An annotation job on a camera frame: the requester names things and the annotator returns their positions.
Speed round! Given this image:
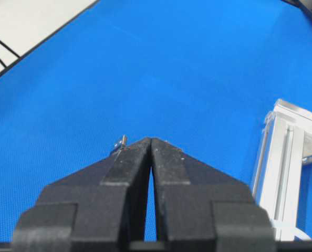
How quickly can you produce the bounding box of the black wire with metal tip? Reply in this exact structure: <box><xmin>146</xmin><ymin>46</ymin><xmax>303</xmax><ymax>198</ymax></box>
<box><xmin>110</xmin><ymin>134</ymin><xmax>128</xmax><ymax>155</ymax></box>

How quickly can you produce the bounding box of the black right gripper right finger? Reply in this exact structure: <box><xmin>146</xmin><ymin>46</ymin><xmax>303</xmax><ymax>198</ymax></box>
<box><xmin>151</xmin><ymin>138</ymin><xmax>276</xmax><ymax>251</ymax></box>

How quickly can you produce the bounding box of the aluminium extrusion frame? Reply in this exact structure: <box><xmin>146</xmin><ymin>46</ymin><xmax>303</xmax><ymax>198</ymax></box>
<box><xmin>251</xmin><ymin>99</ymin><xmax>312</xmax><ymax>242</ymax></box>

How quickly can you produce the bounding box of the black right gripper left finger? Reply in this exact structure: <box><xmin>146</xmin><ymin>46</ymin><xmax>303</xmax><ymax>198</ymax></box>
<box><xmin>12</xmin><ymin>138</ymin><xmax>151</xmax><ymax>251</ymax></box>

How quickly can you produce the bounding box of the black cable on white surface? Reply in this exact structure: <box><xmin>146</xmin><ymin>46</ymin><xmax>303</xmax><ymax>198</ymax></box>
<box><xmin>0</xmin><ymin>33</ymin><xmax>22</xmax><ymax>59</ymax></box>

